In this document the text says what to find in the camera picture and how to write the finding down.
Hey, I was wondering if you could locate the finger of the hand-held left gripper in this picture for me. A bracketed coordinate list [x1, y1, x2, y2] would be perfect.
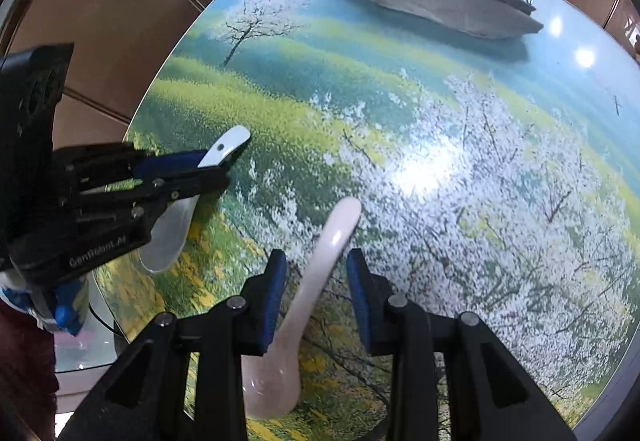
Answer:
[135, 141, 251, 179]
[80, 166, 232, 223]

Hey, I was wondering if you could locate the black cable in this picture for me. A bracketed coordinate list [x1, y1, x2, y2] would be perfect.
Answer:
[89, 303, 132, 338]

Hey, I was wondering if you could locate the pink ceramic spoon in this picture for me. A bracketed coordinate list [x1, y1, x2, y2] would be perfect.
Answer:
[241, 197, 362, 422]

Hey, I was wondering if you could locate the white ceramic spoon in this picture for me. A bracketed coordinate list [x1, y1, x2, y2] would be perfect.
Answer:
[138, 125, 251, 273]

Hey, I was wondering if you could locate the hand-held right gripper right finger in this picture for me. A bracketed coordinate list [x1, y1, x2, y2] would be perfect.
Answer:
[346, 248, 578, 441]

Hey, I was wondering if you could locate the brown kitchen cabinet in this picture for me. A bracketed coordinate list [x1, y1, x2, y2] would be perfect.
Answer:
[0, 0, 351, 148]

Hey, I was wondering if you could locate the person's left hand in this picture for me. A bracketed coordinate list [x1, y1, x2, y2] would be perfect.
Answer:
[0, 270, 92, 338]

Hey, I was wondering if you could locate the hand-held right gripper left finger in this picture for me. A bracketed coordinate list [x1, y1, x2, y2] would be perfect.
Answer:
[57, 248, 289, 441]

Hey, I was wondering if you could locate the person's left forearm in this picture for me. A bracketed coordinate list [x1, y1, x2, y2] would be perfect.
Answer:
[0, 303, 60, 441]

